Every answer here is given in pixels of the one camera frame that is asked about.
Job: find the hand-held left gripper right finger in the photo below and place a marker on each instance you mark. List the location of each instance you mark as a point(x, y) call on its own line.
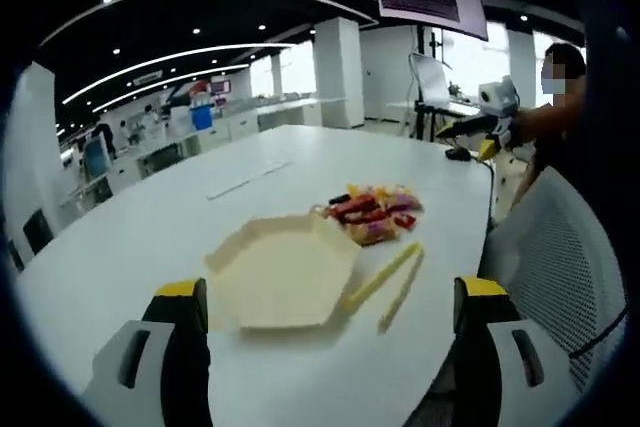
point(505, 372)

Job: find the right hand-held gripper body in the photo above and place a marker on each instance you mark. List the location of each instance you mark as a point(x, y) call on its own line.
point(495, 97)

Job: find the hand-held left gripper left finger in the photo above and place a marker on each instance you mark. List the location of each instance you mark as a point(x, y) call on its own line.
point(150, 372)

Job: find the pile of snack food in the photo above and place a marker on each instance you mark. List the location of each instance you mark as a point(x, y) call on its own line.
point(372, 212)

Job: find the yellow food tongs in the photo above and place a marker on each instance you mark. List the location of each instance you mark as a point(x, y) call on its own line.
point(385, 272)

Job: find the beige hexagonal container tray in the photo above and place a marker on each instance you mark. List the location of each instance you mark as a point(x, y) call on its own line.
point(280, 272)

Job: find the small black device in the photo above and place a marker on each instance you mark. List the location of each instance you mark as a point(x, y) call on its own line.
point(457, 154)

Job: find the white board on stand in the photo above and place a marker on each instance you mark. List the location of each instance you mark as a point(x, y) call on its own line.
point(431, 79)

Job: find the black screen stand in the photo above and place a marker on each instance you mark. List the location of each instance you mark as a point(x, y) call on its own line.
point(430, 47)

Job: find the person's head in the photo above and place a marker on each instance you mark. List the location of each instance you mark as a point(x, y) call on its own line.
point(570, 54)

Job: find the person with face mask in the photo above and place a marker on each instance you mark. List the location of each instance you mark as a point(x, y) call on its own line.
point(600, 147)

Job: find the white mesh chair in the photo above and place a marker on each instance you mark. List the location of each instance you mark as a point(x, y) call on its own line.
point(555, 257)

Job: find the white pillar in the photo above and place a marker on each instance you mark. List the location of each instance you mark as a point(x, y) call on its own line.
point(339, 72)

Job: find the white cabinet row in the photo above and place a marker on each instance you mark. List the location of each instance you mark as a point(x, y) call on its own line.
point(270, 114)

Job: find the blue box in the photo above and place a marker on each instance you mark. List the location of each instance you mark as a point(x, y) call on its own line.
point(202, 118)

